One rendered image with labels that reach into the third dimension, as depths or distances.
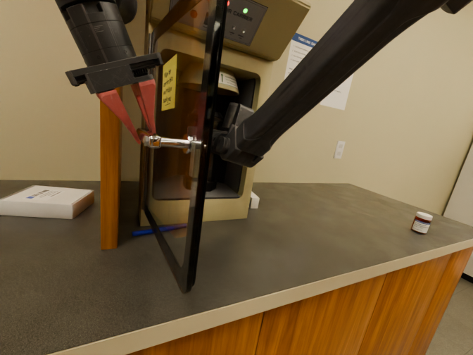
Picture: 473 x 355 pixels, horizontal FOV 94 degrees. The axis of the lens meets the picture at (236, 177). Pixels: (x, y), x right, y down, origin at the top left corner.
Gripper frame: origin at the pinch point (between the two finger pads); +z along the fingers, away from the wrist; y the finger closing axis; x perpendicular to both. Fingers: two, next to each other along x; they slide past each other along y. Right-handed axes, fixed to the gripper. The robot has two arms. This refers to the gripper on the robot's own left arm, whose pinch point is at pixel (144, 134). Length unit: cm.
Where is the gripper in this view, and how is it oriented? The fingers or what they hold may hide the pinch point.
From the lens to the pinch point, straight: 34.1
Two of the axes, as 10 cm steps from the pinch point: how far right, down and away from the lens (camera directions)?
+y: -8.2, 4.2, -3.8
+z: 2.1, 8.5, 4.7
